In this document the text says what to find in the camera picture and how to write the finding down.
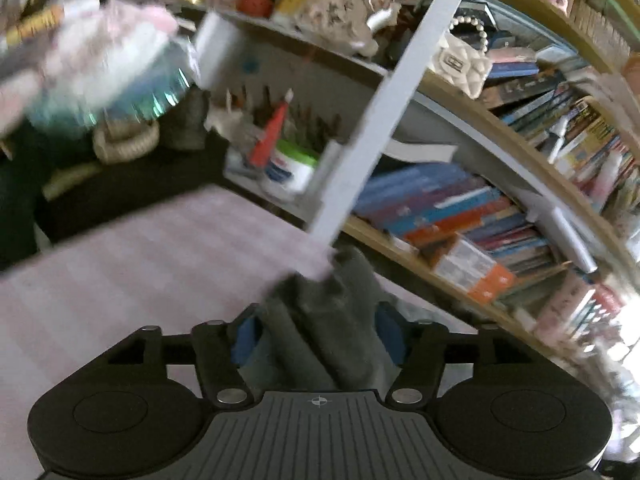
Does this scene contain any yellow printed cloth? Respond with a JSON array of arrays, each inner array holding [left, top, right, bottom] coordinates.
[[5, 5, 66, 46]]

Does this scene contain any black box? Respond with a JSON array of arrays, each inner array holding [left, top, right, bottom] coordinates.
[[35, 135, 231, 246]]

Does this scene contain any white jar with green lid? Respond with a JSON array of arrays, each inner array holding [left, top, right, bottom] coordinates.
[[260, 139, 318, 201]]

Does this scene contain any iridescent gift bag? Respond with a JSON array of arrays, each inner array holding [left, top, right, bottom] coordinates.
[[25, 35, 201, 131]]

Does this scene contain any dark green cloth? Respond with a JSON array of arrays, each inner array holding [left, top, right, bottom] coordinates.
[[0, 130, 56, 271]]

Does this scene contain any black leather shoe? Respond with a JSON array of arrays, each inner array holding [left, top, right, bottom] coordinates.
[[160, 87, 211, 151]]

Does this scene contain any row of slim colourful books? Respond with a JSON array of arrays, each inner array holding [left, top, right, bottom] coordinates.
[[352, 162, 571, 306]]

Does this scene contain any white wooden bookshelf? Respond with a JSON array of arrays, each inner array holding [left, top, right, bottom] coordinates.
[[190, 0, 640, 361]]

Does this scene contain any red round jar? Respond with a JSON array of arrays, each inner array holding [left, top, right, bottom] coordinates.
[[236, 0, 275, 17]]

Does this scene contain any floral ceramic figurine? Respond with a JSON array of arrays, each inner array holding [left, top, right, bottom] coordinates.
[[305, 0, 401, 56]]

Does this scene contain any bunch of brushes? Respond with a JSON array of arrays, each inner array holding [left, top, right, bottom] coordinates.
[[220, 85, 346, 146]]

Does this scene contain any red tassel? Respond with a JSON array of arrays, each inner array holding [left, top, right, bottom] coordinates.
[[250, 89, 293, 167]]

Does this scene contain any grey sweatshirt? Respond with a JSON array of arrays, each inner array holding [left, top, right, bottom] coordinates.
[[237, 245, 416, 393]]

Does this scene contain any row of thick colourful books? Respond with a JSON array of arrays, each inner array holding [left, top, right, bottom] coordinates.
[[482, 30, 640, 231]]

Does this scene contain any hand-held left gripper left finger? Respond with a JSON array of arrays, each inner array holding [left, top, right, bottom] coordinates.
[[107, 305, 261, 407]]

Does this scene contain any white quilted handbag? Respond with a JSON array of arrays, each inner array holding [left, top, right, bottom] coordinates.
[[431, 16, 493, 100]]

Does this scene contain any white wristwatch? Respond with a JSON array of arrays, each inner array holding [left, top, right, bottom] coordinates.
[[92, 120, 160, 163]]

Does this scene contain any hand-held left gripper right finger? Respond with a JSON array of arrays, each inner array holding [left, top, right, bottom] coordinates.
[[375, 302, 531, 406]]

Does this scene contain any pink plush toy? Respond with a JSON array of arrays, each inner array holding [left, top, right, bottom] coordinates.
[[0, 0, 181, 131]]

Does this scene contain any pink gradient bottle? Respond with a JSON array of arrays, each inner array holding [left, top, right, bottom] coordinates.
[[590, 152, 626, 211]]

